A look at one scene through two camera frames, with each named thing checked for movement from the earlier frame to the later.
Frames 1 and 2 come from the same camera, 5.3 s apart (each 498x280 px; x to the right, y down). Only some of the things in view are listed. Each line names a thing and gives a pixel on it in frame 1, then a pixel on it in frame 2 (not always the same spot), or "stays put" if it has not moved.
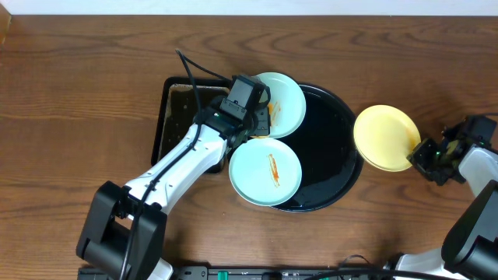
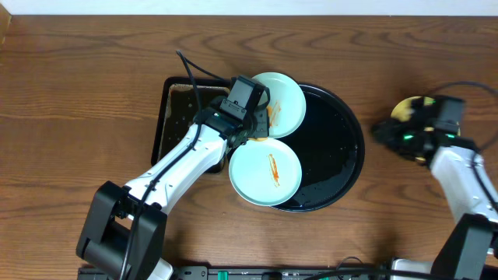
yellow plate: x=384 y=136 -> x=402 y=110
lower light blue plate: x=264 y=172 stays put
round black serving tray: x=329 y=144 stays put
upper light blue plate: x=287 y=104 stays put
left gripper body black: x=263 y=121 stays put
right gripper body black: x=433 y=162 -> x=398 y=139
